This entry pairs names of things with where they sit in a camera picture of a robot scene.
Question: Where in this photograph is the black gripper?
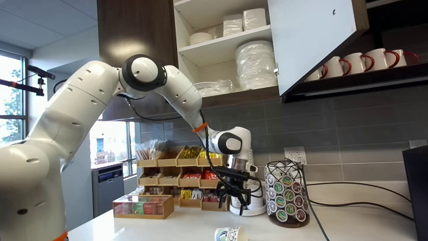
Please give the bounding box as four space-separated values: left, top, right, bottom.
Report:
219 177 249 217

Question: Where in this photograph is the white cup lid stack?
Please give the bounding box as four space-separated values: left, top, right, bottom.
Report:
246 179 265 211

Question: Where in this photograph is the white open cabinet door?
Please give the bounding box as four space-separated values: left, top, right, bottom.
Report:
266 0 371 98

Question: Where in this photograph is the black coffee machine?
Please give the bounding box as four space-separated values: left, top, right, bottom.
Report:
401 145 428 241

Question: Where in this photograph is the wooden tiered tea organizer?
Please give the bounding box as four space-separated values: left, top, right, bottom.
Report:
135 143 230 213

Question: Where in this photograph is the wooden tea box clear lid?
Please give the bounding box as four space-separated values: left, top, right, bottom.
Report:
111 191 175 219

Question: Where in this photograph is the stainless steel dishwasher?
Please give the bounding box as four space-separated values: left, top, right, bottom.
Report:
91 163 126 218

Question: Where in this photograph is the wrapped white plate stack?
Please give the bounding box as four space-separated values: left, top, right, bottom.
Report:
234 39 278 91

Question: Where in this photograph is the white bowl stack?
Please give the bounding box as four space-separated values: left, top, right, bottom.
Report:
189 29 219 45

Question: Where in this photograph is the white napkin pack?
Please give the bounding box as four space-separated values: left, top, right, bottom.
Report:
221 12 245 37
242 7 268 32

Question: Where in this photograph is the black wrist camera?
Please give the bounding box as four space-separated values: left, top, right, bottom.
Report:
217 166 252 181

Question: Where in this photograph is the wire coffee pod carousel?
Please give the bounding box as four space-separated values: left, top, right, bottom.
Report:
264 159 312 229

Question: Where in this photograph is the white wall outlet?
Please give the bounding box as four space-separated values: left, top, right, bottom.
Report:
284 146 308 166

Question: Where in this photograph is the black power cable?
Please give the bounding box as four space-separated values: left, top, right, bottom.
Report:
302 195 332 241
305 179 413 205
306 199 416 222

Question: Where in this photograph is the white mug red handle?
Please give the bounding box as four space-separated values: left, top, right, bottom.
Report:
363 47 400 72
306 64 326 82
341 51 375 76
321 55 345 80
385 48 420 68

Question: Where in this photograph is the dark open wall shelf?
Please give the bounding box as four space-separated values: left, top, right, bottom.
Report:
281 0 428 104

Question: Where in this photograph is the grey wall outlet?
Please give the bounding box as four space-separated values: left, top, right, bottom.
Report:
408 138 428 150

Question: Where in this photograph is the dark wood wall cabinet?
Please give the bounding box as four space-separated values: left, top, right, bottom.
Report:
96 0 281 122

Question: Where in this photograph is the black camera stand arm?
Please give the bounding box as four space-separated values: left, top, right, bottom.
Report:
0 64 58 98

